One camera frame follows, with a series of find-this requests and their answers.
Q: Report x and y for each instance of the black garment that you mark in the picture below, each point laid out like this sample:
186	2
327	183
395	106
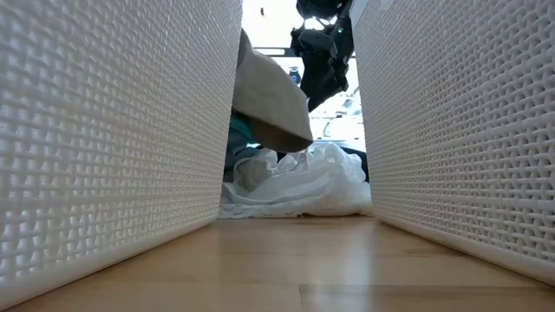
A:
323	82

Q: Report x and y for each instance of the beige garment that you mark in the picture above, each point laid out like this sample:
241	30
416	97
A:
269	95

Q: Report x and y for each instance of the teal shirt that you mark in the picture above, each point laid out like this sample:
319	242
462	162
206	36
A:
236	138

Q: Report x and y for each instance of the white lace garment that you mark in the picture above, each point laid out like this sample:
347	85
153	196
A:
303	190

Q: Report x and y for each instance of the white woven plastic basket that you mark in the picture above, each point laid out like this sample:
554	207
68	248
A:
108	130
455	130

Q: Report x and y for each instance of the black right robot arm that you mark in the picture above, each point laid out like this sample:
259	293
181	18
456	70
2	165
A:
323	8

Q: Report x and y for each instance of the round black camera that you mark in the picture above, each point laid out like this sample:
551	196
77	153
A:
295	76

